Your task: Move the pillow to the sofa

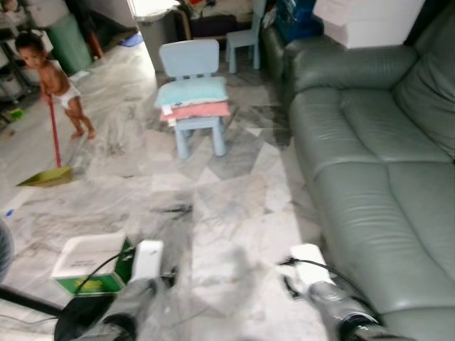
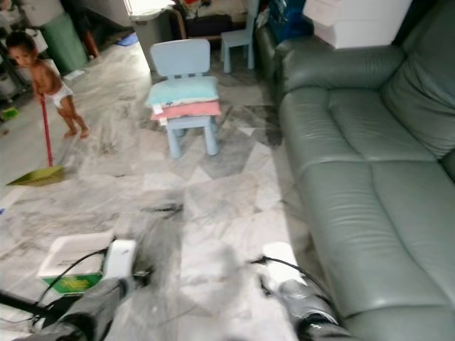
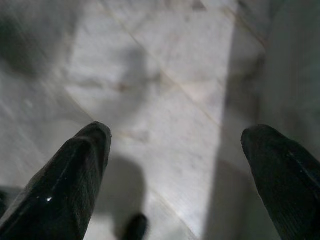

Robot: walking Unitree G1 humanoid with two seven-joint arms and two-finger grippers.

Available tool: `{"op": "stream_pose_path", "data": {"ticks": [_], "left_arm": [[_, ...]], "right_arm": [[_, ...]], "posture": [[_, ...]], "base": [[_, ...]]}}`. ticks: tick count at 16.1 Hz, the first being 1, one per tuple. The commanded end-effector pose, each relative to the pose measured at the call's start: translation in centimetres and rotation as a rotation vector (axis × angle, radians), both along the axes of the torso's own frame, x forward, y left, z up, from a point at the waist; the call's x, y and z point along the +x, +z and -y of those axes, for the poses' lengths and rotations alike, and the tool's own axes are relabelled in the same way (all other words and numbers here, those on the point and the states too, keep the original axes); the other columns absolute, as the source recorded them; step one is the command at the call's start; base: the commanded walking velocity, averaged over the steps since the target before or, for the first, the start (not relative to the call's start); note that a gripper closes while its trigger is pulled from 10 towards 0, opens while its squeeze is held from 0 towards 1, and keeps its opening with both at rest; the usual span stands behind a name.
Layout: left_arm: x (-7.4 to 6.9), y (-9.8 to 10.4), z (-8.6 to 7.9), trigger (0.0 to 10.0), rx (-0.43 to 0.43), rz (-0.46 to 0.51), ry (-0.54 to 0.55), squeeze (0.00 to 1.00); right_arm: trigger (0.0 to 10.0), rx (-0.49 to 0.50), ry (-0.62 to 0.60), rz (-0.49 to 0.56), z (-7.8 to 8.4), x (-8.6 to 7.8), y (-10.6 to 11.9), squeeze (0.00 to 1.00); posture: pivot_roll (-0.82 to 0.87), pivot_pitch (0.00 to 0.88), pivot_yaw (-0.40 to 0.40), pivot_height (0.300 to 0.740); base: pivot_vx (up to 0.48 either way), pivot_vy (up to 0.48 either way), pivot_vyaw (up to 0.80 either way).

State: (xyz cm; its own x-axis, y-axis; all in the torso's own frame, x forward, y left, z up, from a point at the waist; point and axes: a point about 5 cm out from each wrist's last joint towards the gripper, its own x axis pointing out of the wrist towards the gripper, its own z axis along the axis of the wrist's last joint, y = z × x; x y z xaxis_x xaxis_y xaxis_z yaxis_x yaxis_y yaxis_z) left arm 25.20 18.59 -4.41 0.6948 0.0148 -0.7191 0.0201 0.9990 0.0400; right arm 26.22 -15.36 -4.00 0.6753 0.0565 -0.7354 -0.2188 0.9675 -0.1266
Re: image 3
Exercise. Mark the black robot foot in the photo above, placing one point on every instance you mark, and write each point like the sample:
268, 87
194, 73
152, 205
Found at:
135, 226

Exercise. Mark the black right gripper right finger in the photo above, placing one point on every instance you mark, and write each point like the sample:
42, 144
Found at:
285, 180

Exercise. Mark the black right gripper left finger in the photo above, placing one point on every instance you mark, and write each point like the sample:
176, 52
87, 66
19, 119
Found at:
62, 190

